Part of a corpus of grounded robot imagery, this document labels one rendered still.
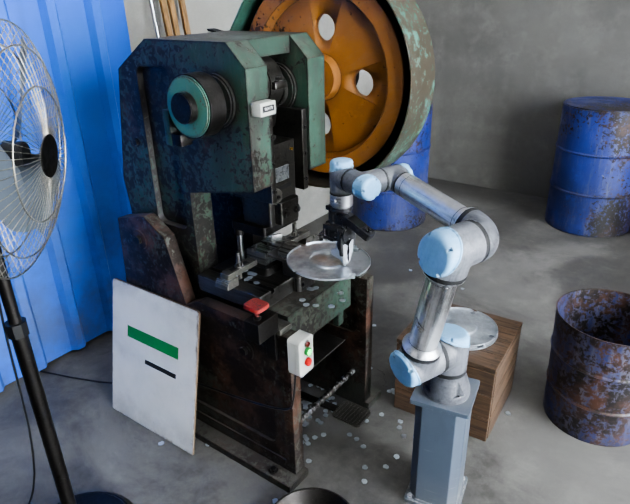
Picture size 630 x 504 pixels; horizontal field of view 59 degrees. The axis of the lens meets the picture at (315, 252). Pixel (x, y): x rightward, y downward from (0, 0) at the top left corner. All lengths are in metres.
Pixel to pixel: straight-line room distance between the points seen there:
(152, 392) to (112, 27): 1.66
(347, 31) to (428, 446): 1.45
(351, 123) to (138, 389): 1.37
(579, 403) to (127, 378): 1.81
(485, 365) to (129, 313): 1.40
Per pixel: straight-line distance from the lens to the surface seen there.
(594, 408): 2.43
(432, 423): 1.90
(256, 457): 2.26
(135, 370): 2.45
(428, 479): 2.06
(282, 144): 1.91
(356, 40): 2.11
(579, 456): 2.47
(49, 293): 2.92
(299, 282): 1.98
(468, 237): 1.43
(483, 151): 5.16
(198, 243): 2.06
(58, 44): 2.74
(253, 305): 1.72
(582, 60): 4.84
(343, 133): 2.19
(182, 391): 2.26
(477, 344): 2.28
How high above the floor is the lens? 1.63
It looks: 25 degrees down
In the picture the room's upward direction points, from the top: 1 degrees counter-clockwise
